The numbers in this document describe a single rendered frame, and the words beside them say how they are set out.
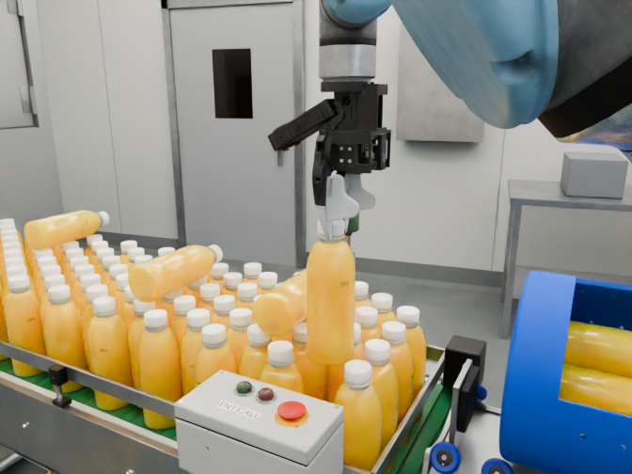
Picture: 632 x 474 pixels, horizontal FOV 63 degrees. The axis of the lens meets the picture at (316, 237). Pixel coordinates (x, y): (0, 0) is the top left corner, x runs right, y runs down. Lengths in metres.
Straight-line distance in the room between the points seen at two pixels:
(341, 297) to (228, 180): 3.91
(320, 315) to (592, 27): 0.62
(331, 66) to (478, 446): 0.64
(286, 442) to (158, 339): 0.39
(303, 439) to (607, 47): 0.54
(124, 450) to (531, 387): 0.71
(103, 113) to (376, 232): 2.76
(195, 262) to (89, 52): 4.44
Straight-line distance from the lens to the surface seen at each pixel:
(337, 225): 0.73
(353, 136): 0.68
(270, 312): 0.84
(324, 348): 0.78
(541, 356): 0.73
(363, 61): 0.69
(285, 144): 0.75
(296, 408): 0.68
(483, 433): 0.99
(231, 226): 4.70
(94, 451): 1.15
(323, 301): 0.75
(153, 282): 0.98
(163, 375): 0.98
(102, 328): 1.05
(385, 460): 0.83
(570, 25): 0.20
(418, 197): 4.17
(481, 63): 0.21
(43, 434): 1.27
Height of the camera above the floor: 1.49
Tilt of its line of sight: 16 degrees down
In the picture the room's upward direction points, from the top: straight up
